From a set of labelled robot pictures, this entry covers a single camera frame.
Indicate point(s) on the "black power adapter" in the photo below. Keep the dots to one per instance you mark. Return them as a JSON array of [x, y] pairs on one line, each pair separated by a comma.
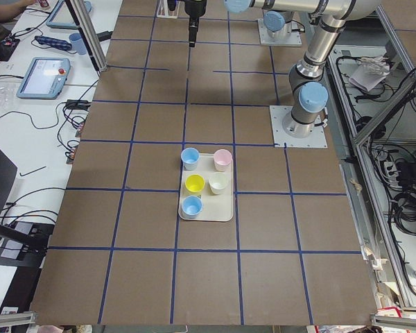
[[105, 35]]

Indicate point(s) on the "yellow cup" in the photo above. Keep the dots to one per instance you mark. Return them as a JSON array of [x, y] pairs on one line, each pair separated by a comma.
[[194, 184]]

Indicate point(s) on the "cream plastic tray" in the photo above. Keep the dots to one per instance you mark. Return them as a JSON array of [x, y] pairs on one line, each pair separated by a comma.
[[216, 208]]

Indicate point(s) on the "blue cup at tray end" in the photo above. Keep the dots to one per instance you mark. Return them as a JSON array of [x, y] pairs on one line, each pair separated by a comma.
[[191, 207]]

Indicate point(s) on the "white wire cup rack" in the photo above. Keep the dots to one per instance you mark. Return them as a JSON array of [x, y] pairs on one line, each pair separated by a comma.
[[163, 12]]

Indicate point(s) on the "pale green cup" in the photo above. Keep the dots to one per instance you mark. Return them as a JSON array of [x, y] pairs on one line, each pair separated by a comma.
[[218, 182]]

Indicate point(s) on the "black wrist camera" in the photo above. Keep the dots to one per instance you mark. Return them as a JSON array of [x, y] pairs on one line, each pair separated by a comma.
[[172, 5]]

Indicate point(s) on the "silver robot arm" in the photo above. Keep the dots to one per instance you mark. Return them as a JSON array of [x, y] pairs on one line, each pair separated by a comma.
[[310, 96], [276, 27]]

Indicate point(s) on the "near teach pendant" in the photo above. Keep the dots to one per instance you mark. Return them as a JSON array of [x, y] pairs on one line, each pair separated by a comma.
[[44, 78]]

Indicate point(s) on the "blue plaid folded umbrella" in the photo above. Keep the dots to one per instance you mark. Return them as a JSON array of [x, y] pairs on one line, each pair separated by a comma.
[[62, 45]]

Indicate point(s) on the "teach pendant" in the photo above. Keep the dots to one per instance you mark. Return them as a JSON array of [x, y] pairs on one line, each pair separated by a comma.
[[44, 78], [60, 17]]

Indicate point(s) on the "blue cup near pink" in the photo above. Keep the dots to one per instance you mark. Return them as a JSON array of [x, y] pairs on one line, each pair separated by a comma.
[[190, 157]]

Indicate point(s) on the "far teach pendant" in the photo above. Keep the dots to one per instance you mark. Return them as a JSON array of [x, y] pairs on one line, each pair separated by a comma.
[[60, 17]]

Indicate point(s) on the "black allen key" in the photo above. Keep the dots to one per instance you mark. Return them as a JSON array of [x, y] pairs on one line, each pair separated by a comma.
[[24, 174]]

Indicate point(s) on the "aluminium frame post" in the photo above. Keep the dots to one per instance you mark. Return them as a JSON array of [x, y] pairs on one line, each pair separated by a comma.
[[86, 29]]

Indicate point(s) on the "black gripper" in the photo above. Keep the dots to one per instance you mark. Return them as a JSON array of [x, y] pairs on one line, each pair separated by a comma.
[[193, 7]]

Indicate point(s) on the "blue cup on desk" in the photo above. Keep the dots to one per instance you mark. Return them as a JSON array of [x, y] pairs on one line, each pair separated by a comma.
[[77, 43]]

